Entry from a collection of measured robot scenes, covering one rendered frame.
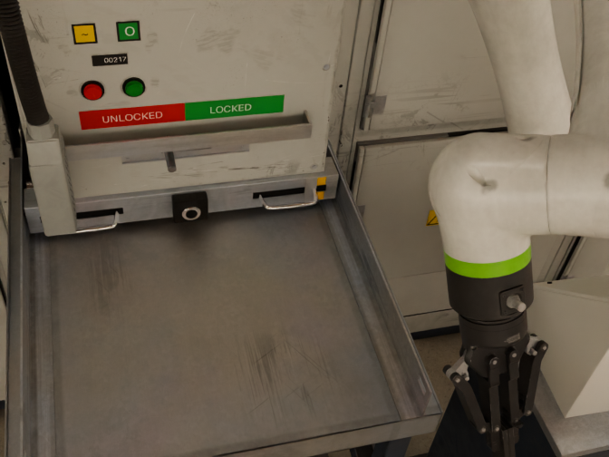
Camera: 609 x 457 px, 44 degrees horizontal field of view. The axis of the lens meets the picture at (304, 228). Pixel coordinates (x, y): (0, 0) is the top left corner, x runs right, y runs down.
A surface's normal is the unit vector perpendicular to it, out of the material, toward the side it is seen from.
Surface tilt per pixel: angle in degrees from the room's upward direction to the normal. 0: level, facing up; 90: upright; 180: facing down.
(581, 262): 90
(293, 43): 90
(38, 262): 0
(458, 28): 90
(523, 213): 83
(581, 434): 0
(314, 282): 0
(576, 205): 76
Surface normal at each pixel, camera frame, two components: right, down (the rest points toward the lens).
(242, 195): 0.25, 0.71
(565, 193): -0.45, 0.22
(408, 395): 0.08, -0.69
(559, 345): -0.97, 0.10
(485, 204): -0.27, 0.40
